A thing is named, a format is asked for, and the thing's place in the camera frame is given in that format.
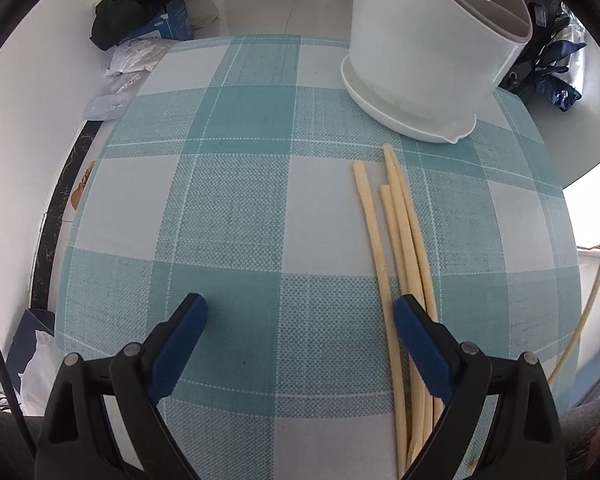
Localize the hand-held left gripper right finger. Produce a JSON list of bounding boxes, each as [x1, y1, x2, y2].
[[392, 294, 575, 480]]

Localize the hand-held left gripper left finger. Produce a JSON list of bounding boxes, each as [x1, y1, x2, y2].
[[34, 293, 209, 480]]

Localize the white grey utensil holder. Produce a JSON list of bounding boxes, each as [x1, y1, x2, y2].
[[341, 0, 534, 144]]

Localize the blue and white bag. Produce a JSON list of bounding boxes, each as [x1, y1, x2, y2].
[[5, 309, 57, 417]]

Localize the teal checked tablecloth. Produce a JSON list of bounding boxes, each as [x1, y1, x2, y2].
[[50, 34, 584, 480]]

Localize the silver folded umbrella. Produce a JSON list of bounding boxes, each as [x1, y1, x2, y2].
[[547, 7, 590, 112]]

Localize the black backpack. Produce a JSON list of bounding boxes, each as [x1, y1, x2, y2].
[[499, 0, 567, 102]]

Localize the person's grey trousers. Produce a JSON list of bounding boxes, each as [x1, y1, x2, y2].
[[560, 394, 600, 480]]

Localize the white plastic parcel bag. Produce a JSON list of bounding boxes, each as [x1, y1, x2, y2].
[[104, 37, 177, 77]]

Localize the blue cardboard box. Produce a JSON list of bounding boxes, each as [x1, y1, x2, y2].
[[120, 0, 194, 47]]

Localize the beige sack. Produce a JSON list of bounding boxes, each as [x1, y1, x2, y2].
[[187, 0, 222, 32]]

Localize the black cable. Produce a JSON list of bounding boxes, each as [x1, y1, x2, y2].
[[0, 310, 38, 466]]

